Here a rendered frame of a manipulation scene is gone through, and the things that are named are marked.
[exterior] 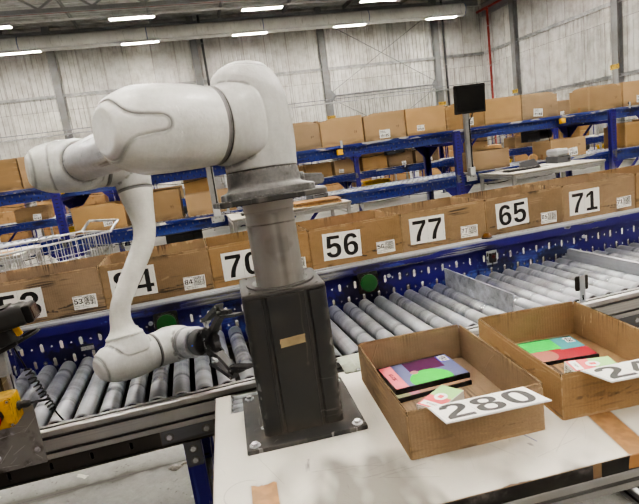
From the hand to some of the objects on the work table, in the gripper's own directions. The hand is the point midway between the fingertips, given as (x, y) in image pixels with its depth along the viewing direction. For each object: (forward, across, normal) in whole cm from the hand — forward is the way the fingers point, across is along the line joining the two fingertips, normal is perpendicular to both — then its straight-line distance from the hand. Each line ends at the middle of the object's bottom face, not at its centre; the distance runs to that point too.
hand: (242, 340), depth 132 cm
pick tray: (+42, +21, -20) cm, 51 cm away
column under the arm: (+16, +18, 0) cm, 24 cm away
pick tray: (+62, +22, -46) cm, 80 cm away
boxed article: (+46, +22, -13) cm, 52 cm away
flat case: (+55, +20, -52) cm, 79 cm away
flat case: (+34, +17, -26) cm, 46 cm away
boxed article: (+68, +23, -42) cm, 83 cm away
